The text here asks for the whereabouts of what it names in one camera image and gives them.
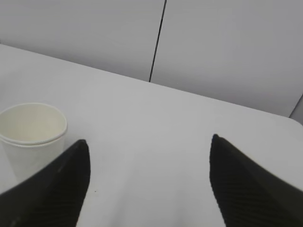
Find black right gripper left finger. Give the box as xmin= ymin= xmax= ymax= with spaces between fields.
xmin=0 ymin=140 xmax=90 ymax=227

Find white paper cup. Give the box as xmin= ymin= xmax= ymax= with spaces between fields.
xmin=0 ymin=103 xmax=68 ymax=183

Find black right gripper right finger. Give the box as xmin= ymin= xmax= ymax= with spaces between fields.
xmin=209 ymin=134 xmax=303 ymax=227

